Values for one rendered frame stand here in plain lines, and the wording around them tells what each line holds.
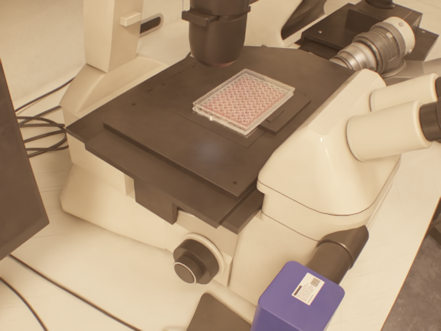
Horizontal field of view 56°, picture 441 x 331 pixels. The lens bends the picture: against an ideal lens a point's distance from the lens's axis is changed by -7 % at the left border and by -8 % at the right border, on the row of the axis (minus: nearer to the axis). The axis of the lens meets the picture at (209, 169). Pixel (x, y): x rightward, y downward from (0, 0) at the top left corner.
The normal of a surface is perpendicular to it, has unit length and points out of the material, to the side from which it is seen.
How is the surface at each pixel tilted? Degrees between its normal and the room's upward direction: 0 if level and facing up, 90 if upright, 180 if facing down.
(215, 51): 99
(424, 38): 0
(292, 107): 0
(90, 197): 48
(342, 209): 67
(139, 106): 0
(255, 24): 90
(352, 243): 26
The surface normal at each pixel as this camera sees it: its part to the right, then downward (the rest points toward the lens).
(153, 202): -0.59, 0.51
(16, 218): 0.81, 0.37
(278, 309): 0.05, -0.75
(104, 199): -0.40, -0.11
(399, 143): -0.46, 0.70
